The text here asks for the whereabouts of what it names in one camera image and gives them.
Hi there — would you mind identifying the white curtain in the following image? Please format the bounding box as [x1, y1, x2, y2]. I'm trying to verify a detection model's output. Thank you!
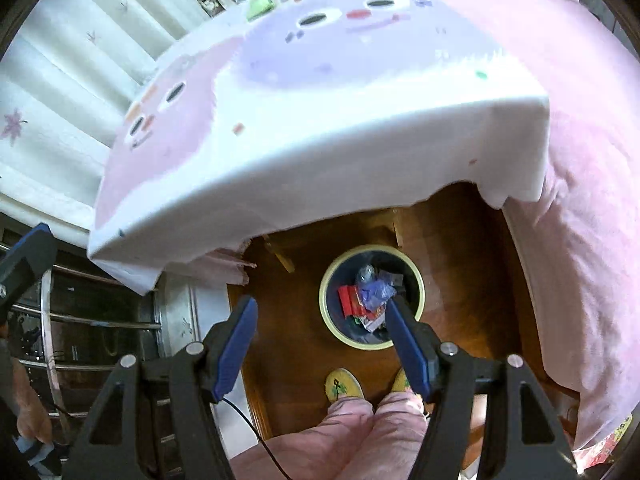
[1, 0, 213, 247]

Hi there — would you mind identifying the yellow slipper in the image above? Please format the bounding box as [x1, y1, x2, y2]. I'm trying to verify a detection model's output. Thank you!
[324, 367, 364, 404]

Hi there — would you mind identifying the crumpled green paper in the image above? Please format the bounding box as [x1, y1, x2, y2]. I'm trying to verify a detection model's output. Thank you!
[246, 0, 277, 21]

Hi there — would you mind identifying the pink bed sheet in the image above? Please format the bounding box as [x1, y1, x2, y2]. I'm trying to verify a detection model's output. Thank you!
[442, 0, 639, 448]

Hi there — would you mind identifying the yellow rimmed trash bin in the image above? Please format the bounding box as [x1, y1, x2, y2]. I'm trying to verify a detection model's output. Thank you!
[318, 245, 425, 351]

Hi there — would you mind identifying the cartoon face play mat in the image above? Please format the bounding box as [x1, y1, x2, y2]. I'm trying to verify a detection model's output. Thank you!
[87, 0, 550, 294]

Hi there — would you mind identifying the person's left hand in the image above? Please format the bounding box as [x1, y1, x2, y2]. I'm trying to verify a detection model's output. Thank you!
[11, 358, 53, 444]

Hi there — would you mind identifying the metal shelf rack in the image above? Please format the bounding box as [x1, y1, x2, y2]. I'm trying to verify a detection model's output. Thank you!
[0, 219, 177, 480]

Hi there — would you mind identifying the red cigarette pack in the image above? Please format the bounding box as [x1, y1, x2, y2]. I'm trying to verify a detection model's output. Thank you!
[337, 285, 363, 318]

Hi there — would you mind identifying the purple plastic bag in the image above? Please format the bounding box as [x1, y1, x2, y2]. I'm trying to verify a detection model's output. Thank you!
[356, 264, 404, 311]

